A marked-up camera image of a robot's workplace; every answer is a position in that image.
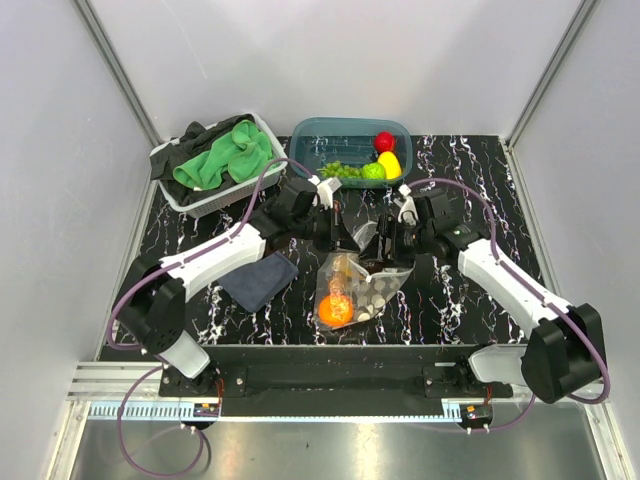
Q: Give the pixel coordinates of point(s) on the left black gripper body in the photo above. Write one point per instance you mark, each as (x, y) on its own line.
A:
(325, 228)

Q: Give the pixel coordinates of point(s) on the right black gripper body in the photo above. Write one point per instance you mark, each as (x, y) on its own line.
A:
(403, 240)

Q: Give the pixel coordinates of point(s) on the brown fake kiwi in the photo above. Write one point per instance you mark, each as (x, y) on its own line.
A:
(339, 275)

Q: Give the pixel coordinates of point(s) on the green fake grape bunch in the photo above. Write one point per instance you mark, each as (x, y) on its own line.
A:
(339, 170)

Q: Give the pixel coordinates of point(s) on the polka dot zip top bag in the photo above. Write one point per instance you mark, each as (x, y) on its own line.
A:
(371, 286)

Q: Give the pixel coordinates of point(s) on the yellow fake mango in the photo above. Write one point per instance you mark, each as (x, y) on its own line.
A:
(391, 165)

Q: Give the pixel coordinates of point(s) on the green fake wrinkled fruit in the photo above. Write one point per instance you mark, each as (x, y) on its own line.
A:
(373, 171)

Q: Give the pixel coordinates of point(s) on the orange fake orange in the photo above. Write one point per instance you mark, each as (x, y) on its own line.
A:
(336, 310)

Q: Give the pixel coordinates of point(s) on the red fake apple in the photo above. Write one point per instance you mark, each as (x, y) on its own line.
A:
(384, 142)

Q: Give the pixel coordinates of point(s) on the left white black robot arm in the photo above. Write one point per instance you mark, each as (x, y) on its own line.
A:
(152, 299)

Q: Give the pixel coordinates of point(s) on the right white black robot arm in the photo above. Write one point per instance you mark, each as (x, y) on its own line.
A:
(565, 348)

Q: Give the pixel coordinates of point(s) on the dark blue folded cloth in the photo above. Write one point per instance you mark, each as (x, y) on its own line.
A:
(253, 285)

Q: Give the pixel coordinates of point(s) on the teal plastic container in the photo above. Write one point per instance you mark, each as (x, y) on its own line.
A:
(320, 141)

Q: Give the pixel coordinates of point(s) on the white plastic basket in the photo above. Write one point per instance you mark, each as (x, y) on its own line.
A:
(268, 177)

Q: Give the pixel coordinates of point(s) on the green towel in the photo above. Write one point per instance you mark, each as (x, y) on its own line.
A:
(243, 153)

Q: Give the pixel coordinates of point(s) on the black cloth in basket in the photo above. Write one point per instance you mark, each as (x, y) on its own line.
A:
(196, 140)

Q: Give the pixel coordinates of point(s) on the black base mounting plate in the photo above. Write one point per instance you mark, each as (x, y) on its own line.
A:
(334, 382)

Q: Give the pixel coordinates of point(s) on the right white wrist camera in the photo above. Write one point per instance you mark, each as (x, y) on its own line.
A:
(407, 213)

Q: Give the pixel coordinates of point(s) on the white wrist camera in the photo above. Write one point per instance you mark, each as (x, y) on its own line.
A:
(407, 213)
(325, 190)

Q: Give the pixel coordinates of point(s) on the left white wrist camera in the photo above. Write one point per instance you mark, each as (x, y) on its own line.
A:
(325, 190)

